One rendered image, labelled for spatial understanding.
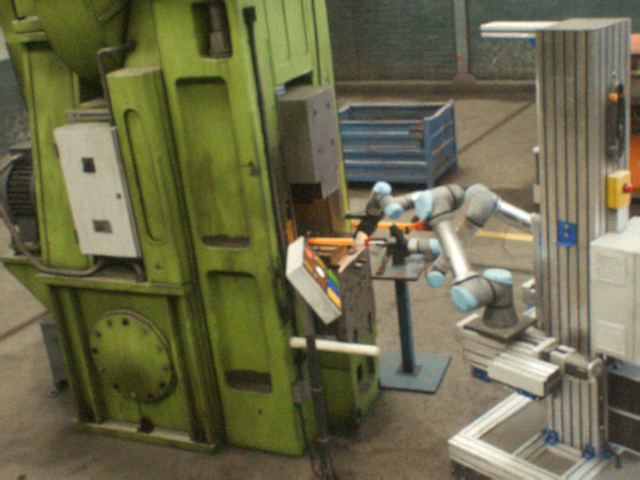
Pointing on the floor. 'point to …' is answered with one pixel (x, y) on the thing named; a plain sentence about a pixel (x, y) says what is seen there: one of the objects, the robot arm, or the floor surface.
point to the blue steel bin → (399, 142)
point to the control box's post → (316, 386)
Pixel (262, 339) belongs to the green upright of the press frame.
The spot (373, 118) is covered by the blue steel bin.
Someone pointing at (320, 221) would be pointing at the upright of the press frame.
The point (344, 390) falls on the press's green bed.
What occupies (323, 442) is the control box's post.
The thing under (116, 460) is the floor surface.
